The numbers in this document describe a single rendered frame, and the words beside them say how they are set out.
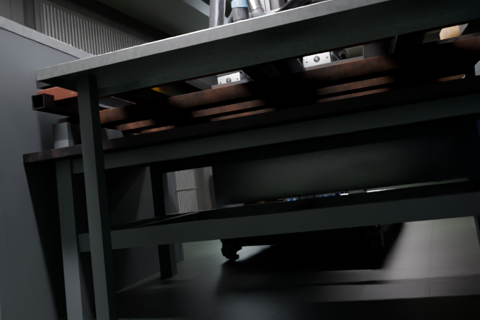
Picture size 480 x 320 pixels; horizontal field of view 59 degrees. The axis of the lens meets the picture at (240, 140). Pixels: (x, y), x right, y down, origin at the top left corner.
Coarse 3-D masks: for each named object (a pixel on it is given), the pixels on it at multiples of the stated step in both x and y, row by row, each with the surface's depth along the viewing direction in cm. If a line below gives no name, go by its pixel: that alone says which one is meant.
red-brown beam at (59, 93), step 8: (456, 24) 121; (376, 40) 126; (384, 40) 127; (336, 48) 129; (344, 48) 130; (296, 56) 132; (304, 56) 134; (264, 64) 137; (224, 72) 140; (184, 80) 143; (56, 88) 149; (144, 88) 147; (56, 96) 149; (64, 96) 148; (72, 96) 147; (104, 96) 152
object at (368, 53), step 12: (468, 24) 142; (420, 36) 148; (372, 48) 155; (384, 48) 157; (348, 60) 185; (276, 72) 172; (288, 72) 174; (36, 84) 152; (48, 84) 150; (180, 84) 172; (192, 84) 176; (204, 84) 194; (228, 84) 200
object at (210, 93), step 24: (432, 48) 128; (456, 48) 126; (312, 72) 138; (336, 72) 136; (360, 72) 134; (384, 72) 133; (192, 96) 149; (216, 96) 147; (240, 96) 144; (264, 96) 147; (72, 120) 163; (120, 120) 157; (144, 120) 163
